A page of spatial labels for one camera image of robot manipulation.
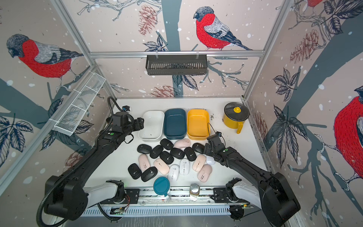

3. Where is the white mouse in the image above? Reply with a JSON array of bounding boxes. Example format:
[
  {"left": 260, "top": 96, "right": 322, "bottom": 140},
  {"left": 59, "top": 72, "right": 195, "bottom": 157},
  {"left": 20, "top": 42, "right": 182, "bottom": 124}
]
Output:
[
  {"left": 180, "top": 159, "right": 190, "bottom": 176},
  {"left": 206, "top": 155, "right": 216, "bottom": 165},
  {"left": 168, "top": 164, "right": 180, "bottom": 183}
]

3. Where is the pink mouse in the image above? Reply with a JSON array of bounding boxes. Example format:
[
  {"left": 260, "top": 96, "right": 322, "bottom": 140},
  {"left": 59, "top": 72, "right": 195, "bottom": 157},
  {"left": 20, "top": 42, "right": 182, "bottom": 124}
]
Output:
[
  {"left": 174, "top": 139, "right": 191, "bottom": 149},
  {"left": 198, "top": 164, "right": 213, "bottom": 183},
  {"left": 192, "top": 155, "right": 206, "bottom": 172},
  {"left": 154, "top": 159, "right": 170, "bottom": 176},
  {"left": 138, "top": 154, "right": 150, "bottom": 172}
]

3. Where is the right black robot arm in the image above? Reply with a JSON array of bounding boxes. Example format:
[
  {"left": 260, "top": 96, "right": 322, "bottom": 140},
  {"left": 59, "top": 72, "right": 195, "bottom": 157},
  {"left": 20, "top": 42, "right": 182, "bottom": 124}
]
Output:
[{"left": 204, "top": 134, "right": 301, "bottom": 227}]

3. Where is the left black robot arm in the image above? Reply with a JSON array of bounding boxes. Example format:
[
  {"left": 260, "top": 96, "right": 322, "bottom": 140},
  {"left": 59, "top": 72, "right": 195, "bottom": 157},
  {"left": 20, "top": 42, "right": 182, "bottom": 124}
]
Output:
[{"left": 36, "top": 106, "right": 144, "bottom": 227}]

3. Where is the white storage box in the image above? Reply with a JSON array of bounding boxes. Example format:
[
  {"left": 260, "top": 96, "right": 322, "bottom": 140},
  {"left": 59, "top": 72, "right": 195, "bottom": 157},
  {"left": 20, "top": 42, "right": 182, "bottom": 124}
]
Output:
[{"left": 139, "top": 110, "right": 164, "bottom": 142}]

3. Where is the yellow storage box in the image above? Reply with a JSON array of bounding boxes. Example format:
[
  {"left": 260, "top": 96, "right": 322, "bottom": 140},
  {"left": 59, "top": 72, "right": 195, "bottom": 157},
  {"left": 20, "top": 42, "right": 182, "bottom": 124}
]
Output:
[{"left": 187, "top": 109, "right": 210, "bottom": 141}]

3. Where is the teal storage box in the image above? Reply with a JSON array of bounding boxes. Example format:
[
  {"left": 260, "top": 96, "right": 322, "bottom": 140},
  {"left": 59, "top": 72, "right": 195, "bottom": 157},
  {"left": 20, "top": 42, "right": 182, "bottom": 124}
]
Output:
[{"left": 164, "top": 108, "right": 187, "bottom": 140}]

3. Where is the black mouse top right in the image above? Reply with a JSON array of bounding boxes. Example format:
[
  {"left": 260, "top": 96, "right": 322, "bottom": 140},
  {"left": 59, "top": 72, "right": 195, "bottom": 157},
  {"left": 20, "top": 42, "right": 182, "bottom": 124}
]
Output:
[{"left": 192, "top": 143, "right": 205, "bottom": 154}]

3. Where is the black mouse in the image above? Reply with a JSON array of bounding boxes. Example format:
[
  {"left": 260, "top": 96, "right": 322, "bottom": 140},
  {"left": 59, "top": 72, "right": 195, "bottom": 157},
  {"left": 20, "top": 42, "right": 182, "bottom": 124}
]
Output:
[
  {"left": 160, "top": 138, "right": 174, "bottom": 150},
  {"left": 128, "top": 163, "right": 142, "bottom": 180},
  {"left": 159, "top": 151, "right": 174, "bottom": 165},
  {"left": 149, "top": 145, "right": 164, "bottom": 159},
  {"left": 170, "top": 148, "right": 185, "bottom": 159},
  {"left": 141, "top": 166, "right": 158, "bottom": 182},
  {"left": 192, "top": 143, "right": 205, "bottom": 154},
  {"left": 184, "top": 147, "right": 197, "bottom": 162},
  {"left": 137, "top": 144, "right": 152, "bottom": 154}
]

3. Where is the black mouse far left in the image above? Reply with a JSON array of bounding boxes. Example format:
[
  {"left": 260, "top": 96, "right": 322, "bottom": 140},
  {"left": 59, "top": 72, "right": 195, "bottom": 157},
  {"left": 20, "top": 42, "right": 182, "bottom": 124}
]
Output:
[{"left": 137, "top": 144, "right": 152, "bottom": 154}]

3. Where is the black mouse upper left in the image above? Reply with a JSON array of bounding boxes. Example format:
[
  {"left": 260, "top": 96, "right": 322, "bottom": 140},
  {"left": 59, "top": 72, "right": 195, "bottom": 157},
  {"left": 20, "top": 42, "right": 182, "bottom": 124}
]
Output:
[{"left": 149, "top": 145, "right": 164, "bottom": 159}]

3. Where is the pink mouse top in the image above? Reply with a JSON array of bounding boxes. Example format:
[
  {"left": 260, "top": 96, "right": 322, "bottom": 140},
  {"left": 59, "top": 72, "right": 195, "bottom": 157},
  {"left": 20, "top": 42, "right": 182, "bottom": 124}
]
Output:
[{"left": 174, "top": 139, "right": 191, "bottom": 149}]

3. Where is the black mouse top centre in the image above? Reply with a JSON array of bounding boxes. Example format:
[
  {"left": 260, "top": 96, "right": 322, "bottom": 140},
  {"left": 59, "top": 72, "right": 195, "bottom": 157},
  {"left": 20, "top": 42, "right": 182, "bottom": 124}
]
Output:
[{"left": 160, "top": 138, "right": 174, "bottom": 150}]

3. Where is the yellow pot with black lid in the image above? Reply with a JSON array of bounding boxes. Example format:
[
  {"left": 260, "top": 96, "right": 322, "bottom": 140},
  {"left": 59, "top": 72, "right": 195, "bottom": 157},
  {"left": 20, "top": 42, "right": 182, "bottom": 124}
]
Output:
[{"left": 223, "top": 102, "right": 250, "bottom": 134}]

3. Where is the small glass jar silver lid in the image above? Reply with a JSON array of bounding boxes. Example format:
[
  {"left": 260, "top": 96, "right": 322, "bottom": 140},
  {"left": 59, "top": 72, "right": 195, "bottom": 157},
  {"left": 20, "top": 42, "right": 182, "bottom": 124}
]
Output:
[{"left": 189, "top": 183, "right": 200, "bottom": 198}]

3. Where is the black mouse bottom left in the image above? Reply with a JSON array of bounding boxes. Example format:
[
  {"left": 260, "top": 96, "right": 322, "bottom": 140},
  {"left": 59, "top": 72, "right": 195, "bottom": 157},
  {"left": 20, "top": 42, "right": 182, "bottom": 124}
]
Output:
[{"left": 128, "top": 163, "right": 142, "bottom": 180}]

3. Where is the black mouse bottom centre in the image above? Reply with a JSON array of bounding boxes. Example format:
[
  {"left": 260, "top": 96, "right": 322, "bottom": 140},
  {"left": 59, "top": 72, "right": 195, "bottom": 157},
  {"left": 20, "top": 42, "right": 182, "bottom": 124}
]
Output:
[{"left": 141, "top": 166, "right": 158, "bottom": 182}]

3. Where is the teal round lid container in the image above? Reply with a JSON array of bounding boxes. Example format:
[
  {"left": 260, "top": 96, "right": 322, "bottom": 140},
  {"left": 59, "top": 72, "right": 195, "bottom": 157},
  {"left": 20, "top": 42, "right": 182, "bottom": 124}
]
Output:
[{"left": 153, "top": 177, "right": 170, "bottom": 197}]

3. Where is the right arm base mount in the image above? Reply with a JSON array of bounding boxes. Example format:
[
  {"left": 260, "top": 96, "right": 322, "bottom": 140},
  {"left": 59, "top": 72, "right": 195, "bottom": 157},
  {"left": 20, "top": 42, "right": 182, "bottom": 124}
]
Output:
[{"left": 210, "top": 187, "right": 249, "bottom": 204}]

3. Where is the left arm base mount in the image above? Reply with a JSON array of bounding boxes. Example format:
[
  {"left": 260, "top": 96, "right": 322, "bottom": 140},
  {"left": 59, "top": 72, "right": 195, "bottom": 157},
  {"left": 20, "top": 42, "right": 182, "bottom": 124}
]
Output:
[{"left": 100, "top": 188, "right": 140, "bottom": 205}]

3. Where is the white wire mesh shelf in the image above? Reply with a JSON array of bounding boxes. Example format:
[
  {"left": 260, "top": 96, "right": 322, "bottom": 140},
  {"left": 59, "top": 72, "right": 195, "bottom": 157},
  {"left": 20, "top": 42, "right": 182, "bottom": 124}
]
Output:
[{"left": 53, "top": 72, "right": 106, "bottom": 136}]

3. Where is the black hanging wire basket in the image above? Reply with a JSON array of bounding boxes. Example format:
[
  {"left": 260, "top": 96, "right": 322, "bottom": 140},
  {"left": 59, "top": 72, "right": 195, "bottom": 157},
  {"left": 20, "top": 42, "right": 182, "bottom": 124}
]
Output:
[{"left": 146, "top": 54, "right": 208, "bottom": 76}]

